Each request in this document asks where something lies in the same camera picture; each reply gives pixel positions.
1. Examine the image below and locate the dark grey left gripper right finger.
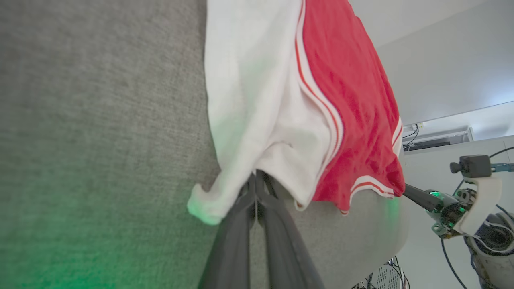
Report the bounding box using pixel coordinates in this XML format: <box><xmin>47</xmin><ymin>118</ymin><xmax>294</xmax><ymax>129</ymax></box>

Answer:
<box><xmin>255</xmin><ymin>170</ymin><xmax>326</xmax><ymax>289</ymax></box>

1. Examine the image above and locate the right gripper body with green band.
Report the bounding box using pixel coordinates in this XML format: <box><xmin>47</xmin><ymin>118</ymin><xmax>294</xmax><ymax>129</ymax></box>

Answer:
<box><xmin>426</xmin><ymin>188</ymin><xmax>479</xmax><ymax>240</ymax></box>

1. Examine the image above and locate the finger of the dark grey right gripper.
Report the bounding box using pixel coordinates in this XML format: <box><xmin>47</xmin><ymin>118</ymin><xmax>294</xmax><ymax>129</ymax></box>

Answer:
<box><xmin>402</xmin><ymin>183</ymin><xmax>443</xmax><ymax>214</ymax></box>

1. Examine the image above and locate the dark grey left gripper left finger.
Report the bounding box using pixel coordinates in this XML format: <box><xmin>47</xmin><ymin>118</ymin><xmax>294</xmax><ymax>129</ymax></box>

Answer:
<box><xmin>198</xmin><ymin>173</ymin><xmax>257</xmax><ymax>289</ymax></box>

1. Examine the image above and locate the red and white garment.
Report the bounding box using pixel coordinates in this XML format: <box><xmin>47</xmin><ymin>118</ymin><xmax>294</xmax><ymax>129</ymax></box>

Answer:
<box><xmin>187</xmin><ymin>0</ymin><xmax>406</xmax><ymax>226</ymax></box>

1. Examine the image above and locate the grey fabric sofa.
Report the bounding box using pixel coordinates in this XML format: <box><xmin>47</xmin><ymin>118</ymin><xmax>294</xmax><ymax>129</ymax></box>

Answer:
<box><xmin>0</xmin><ymin>0</ymin><xmax>410</xmax><ymax>289</ymax></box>

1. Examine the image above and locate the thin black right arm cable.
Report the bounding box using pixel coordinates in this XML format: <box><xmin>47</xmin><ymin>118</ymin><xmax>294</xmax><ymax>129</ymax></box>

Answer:
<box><xmin>441</xmin><ymin>238</ymin><xmax>469</xmax><ymax>289</ymax></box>

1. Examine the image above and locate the white wall air conditioner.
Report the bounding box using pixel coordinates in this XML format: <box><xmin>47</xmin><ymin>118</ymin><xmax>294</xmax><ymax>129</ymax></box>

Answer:
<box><xmin>402</xmin><ymin>124</ymin><xmax>475</xmax><ymax>155</ymax></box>

